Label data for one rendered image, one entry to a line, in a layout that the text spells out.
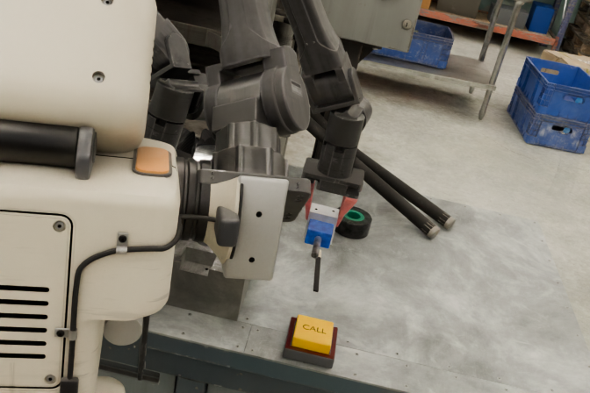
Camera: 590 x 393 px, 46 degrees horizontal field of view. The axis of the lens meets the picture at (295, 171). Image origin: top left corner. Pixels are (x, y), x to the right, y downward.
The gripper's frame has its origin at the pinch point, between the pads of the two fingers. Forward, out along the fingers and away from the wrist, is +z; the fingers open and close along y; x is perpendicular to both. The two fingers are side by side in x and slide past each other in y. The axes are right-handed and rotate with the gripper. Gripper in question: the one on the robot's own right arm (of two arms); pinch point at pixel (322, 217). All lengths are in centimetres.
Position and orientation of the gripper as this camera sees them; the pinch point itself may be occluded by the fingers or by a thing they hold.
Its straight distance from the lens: 119.3
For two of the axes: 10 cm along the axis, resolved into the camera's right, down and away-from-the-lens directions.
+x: -1.3, 4.0, -9.1
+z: -1.9, 8.9, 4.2
